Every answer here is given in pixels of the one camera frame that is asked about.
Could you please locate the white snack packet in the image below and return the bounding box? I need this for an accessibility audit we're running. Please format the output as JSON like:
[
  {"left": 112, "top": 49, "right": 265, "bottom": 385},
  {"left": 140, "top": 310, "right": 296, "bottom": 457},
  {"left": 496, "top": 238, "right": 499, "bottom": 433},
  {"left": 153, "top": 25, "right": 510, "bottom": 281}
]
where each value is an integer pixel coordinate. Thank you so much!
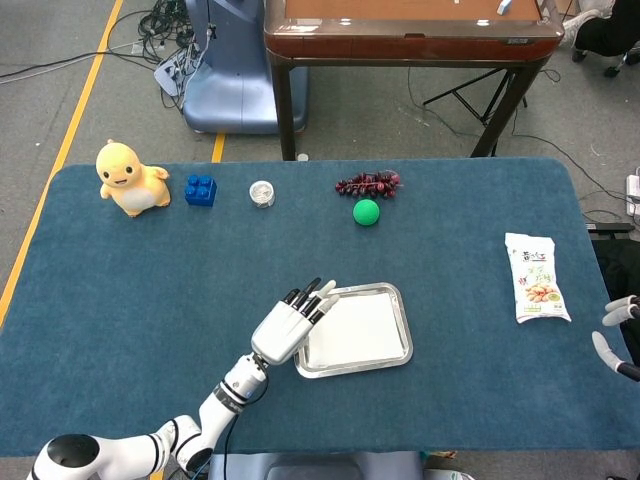
[{"left": 504, "top": 232, "right": 573, "bottom": 325}]

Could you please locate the yellow plush dinosaur toy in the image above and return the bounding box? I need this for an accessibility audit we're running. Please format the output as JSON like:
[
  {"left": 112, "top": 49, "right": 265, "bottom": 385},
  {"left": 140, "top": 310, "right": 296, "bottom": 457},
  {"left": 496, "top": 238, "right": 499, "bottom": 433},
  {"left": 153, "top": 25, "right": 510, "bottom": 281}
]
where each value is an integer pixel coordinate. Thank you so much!
[{"left": 95, "top": 138, "right": 172, "bottom": 219}]

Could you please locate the silver metal tray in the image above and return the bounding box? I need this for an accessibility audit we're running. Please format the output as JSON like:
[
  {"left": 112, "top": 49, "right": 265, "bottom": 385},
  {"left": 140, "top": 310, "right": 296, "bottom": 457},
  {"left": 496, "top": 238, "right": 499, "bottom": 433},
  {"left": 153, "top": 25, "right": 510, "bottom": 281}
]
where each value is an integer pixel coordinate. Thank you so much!
[{"left": 293, "top": 281, "right": 415, "bottom": 380}]

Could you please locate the black tripod stand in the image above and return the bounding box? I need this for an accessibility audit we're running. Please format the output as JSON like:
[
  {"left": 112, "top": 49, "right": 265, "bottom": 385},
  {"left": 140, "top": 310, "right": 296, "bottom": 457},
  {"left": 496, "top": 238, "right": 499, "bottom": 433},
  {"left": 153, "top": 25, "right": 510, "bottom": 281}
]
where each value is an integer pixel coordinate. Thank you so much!
[{"left": 422, "top": 67, "right": 529, "bottom": 126}]

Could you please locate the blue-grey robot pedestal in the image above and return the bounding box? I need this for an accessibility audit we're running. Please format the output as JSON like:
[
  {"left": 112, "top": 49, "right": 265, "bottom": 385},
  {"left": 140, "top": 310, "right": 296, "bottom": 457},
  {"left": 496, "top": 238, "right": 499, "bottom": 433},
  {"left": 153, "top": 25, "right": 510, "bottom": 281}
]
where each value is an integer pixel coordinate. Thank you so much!
[{"left": 182, "top": 0, "right": 309, "bottom": 135}]

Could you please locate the white paper napkin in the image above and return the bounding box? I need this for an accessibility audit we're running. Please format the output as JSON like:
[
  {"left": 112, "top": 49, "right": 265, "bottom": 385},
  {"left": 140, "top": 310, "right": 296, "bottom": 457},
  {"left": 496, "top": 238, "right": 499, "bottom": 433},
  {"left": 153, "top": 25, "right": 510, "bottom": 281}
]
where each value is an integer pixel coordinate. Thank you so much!
[{"left": 305, "top": 292, "right": 407, "bottom": 367}]

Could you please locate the blue building block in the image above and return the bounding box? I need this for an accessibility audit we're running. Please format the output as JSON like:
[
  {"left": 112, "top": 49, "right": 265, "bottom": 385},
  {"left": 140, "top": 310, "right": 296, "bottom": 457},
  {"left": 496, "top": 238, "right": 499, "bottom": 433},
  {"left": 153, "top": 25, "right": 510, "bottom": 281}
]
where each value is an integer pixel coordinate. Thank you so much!
[{"left": 184, "top": 173, "right": 219, "bottom": 208}]

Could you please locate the black cable tangle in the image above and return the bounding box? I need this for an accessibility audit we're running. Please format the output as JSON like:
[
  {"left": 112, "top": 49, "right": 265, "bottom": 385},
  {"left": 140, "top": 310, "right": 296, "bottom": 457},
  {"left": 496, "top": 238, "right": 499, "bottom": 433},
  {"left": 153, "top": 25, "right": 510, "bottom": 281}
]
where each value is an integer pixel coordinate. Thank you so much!
[{"left": 134, "top": 0, "right": 201, "bottom": 64}]

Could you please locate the green ball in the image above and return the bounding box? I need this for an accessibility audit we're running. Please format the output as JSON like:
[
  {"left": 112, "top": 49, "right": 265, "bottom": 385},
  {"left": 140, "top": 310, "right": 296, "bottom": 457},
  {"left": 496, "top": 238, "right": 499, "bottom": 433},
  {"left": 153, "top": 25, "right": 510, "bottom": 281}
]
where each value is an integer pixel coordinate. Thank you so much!
[{"left": 352, "top": 198, "right": 381, "bottom": 227}]

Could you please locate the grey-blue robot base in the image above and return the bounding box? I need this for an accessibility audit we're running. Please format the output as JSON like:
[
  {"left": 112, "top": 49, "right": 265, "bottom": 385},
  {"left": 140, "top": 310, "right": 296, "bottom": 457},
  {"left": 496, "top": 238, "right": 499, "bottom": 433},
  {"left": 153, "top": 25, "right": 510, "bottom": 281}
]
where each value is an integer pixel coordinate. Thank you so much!
[{"left": 207, "top": 452, "right": 426, "bottom": 480}]

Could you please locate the brown mahjong table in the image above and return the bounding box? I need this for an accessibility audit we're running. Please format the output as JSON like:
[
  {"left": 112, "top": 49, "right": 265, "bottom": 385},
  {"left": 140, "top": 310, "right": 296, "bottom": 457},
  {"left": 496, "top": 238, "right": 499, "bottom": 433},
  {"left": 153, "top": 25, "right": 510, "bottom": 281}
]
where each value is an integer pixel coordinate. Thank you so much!
[{"left": 263, "top": 0, "right": 566, "bottom": 161}]

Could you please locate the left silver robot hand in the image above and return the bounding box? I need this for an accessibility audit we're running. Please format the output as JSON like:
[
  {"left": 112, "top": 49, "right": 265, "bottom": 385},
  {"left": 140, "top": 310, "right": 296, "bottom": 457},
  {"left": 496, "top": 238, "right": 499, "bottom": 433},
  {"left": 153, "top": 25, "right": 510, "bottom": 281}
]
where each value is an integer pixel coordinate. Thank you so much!
[{"left": 249, "top": 277, "right": 341, "bottom": 366}]

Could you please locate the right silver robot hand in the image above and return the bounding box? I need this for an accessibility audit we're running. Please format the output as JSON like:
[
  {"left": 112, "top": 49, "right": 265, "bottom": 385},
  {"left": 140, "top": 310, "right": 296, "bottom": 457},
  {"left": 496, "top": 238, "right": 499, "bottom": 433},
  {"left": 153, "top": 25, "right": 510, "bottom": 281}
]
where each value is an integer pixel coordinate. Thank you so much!
[{"left": 591, "top": 294, "right": 640, "bottom": 384}]

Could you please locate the blue felt table cover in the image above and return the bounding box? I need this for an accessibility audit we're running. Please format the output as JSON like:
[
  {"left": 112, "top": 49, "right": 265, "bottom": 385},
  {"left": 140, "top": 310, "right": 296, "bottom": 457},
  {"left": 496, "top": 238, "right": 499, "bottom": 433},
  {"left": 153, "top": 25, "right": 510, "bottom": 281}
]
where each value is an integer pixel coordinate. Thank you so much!
[{"left": 0, "top": 157, "right": 626, "bottom": 457}]

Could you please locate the dark red grape bunch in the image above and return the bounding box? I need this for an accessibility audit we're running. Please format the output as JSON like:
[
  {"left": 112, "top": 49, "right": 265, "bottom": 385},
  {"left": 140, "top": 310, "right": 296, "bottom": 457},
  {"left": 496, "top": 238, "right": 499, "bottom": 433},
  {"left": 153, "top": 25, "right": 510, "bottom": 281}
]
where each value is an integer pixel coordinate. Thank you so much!
[{"left": 334, "top": 169, "right": 405, "bottom": 200}]

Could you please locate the black office chair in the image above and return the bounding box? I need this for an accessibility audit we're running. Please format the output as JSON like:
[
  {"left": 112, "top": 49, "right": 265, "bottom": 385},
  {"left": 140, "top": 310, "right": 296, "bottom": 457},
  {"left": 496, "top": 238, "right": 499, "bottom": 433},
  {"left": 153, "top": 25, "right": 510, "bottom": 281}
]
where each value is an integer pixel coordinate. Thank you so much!
[{"left": 572, "top": 0, "right": 640, "bottom": 79}]

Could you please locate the white power strip with plugs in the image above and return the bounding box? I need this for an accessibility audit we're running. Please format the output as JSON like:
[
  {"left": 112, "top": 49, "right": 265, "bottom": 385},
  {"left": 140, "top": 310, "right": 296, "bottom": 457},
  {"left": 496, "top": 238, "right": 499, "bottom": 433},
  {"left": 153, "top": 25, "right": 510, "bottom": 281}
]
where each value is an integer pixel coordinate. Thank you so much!
[{"left": 153, "top": 42, "right": 204, "bottom": 97}]

